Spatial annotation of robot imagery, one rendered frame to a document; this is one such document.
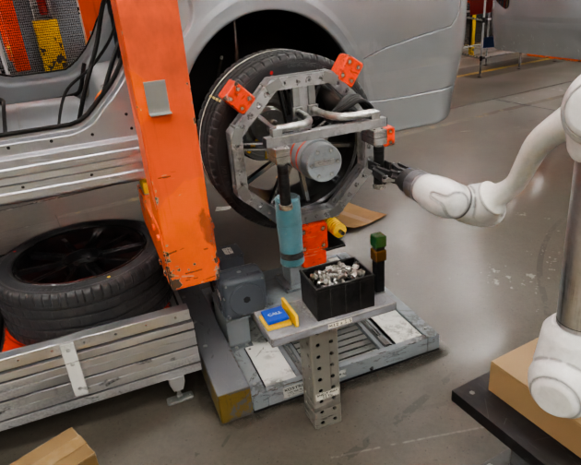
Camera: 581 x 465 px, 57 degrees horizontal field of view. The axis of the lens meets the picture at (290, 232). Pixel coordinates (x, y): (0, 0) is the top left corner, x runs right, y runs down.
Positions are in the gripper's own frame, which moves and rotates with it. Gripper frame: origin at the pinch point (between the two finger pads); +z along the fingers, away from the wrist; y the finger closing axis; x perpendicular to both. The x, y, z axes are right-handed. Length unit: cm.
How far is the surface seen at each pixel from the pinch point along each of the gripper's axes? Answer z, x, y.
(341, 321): -24, -39, -28
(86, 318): 26, -44, -102
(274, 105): 69, 10, -11
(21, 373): 15, -51, -125
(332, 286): -22.2, -26.5, -29.4
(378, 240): -17.3, -17.8, -10.6
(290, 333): -23, -38, -44
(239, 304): 22, -52, -49
